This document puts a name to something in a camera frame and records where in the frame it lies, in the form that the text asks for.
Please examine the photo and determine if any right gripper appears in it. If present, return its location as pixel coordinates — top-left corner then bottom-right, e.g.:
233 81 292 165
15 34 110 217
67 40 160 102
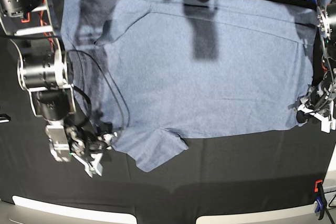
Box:
45 121 118 162

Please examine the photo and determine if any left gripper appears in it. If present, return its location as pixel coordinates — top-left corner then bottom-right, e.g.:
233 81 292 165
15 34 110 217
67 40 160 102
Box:
288 77 335 124

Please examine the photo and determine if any light blue t-shirt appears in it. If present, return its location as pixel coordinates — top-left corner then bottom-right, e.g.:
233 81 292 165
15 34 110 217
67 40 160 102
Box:
61 0 317 172

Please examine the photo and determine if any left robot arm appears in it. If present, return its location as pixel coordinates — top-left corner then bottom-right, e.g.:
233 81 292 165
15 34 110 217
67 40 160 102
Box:
296 0 335 130

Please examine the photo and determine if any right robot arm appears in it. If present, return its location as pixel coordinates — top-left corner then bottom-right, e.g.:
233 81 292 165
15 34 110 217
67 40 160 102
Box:
1 0 117 172

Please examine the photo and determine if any black table cloth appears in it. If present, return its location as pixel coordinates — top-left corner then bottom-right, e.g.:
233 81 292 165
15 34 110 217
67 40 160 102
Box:
1 39 335 223

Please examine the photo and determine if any orange blue clamp bottom right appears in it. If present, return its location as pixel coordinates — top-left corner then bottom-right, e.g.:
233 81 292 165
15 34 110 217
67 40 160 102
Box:
314 180 327 220

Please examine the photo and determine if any orange clamp top left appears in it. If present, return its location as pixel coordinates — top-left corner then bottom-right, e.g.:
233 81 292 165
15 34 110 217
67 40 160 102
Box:
21 16 30 23

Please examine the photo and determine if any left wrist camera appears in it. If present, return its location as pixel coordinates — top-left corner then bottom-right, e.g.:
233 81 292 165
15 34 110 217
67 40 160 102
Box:
314 101 335 133

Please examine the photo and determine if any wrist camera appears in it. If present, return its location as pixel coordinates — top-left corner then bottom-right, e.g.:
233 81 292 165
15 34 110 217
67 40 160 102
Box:
314 101 335 133
71 153 103 178

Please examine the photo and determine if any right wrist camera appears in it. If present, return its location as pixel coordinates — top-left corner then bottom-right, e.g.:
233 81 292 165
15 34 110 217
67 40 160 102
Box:
71 153 103 178

